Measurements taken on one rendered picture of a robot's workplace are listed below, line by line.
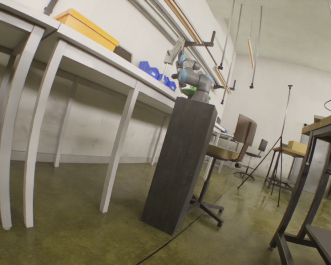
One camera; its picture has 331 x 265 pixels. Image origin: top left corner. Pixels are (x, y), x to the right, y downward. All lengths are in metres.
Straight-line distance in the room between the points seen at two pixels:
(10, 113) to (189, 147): 0.90
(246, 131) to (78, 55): 1.20
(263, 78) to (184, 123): 5.92
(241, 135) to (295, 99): 5.42
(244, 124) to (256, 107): 5.08
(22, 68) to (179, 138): 0.87
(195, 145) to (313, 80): 6.43
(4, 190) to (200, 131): 1.02
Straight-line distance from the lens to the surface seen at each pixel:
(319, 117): 1.26
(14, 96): 0.73
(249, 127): 1.40
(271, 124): 6.31
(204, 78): 1.16
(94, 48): 0.80
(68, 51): 0.80
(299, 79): 6.97
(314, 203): 1.44
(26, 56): 0.74
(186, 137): 1.02
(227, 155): 1.39
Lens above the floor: 0.64
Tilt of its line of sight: 1 degrees down
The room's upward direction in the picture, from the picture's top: 16 degrees clockwise
